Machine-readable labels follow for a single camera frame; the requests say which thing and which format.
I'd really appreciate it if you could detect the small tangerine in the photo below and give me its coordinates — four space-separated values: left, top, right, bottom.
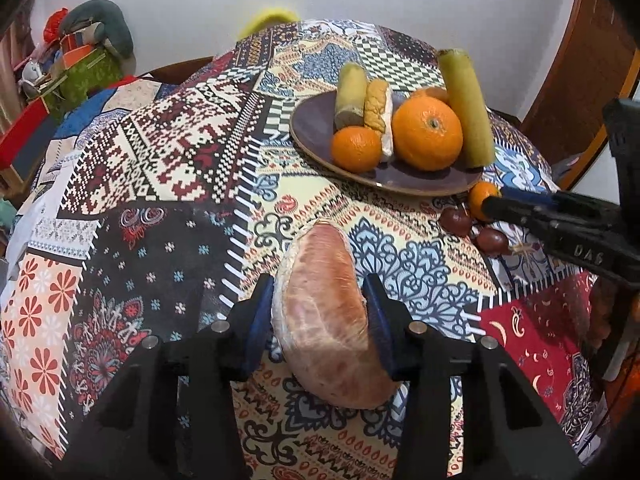
467 181 502 222

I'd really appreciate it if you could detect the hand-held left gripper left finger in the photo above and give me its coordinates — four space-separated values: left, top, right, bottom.
57 274 276 480

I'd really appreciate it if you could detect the dark red jujube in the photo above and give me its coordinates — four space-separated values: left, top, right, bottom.
439 206 472 236
475 227 511 257

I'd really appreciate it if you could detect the patchwork printed blanket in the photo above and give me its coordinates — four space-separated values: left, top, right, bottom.
0 19 612 480

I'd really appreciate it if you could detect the long sugarcane piece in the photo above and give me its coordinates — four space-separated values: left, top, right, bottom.
437 48 497 169

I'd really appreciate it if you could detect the red box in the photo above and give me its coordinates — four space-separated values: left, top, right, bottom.
0 109 57 172

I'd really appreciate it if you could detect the red plastic bag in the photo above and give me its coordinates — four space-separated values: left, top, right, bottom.
42 7 69 41

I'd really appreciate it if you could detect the wooden bed frame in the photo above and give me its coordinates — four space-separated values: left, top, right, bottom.
142 56 216 85

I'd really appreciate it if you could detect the medium orange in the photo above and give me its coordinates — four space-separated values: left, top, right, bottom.
331 125 384 174
410 86 450 106

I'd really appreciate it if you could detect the purple plate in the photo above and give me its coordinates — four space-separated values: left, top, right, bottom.
289 88 485 196

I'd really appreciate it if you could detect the short sugarcane piece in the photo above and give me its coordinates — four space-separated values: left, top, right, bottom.
334 62 370 130

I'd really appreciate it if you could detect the green patterned box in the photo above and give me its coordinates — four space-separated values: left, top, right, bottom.
47 50 126 111

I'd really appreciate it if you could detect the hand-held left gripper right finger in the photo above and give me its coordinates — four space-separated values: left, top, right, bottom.
361 272 586 480

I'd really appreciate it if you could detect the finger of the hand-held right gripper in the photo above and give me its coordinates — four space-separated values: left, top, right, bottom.
481 194 558 227
500 186 568 207

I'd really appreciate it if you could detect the large orange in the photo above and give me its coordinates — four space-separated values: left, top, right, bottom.
391 95 465 172

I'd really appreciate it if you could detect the orange box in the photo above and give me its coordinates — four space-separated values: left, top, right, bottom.
60 42 97 64

